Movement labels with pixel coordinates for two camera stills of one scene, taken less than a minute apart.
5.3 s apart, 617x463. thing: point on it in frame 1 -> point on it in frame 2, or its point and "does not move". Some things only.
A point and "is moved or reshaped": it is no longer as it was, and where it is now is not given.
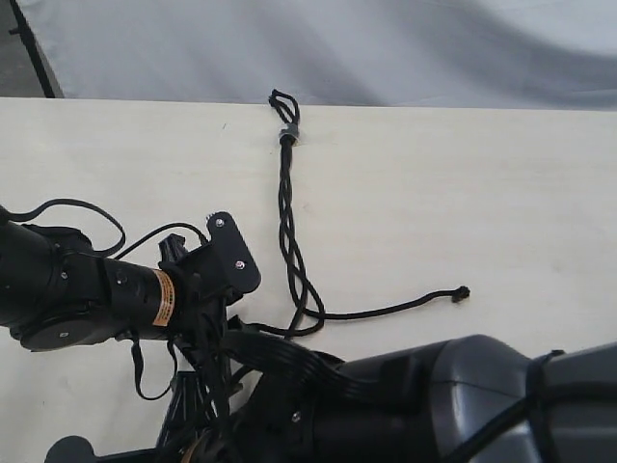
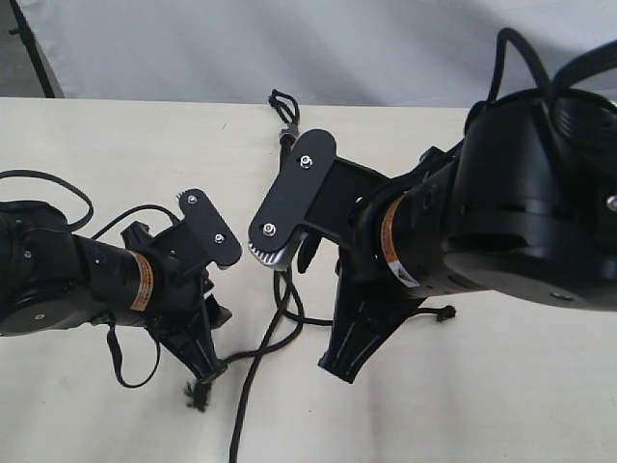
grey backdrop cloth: [545, 54] does not move
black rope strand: [311, 313] is moved or reshaped
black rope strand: [281, 112] -> [251, 368]
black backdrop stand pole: [32, 50] does not move
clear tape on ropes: [289, 129] does not move
